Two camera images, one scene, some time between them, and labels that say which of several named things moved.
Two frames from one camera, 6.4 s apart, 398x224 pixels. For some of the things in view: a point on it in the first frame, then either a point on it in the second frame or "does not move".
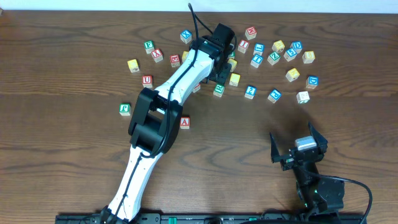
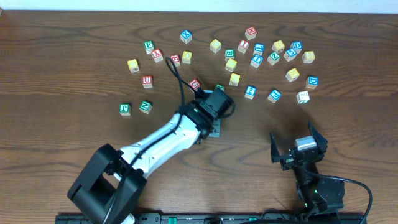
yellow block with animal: [278, 46] does not move
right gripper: [298, 154] does not move
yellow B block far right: [308, 56] does not move
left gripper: [222, 72] -> [216, 129]
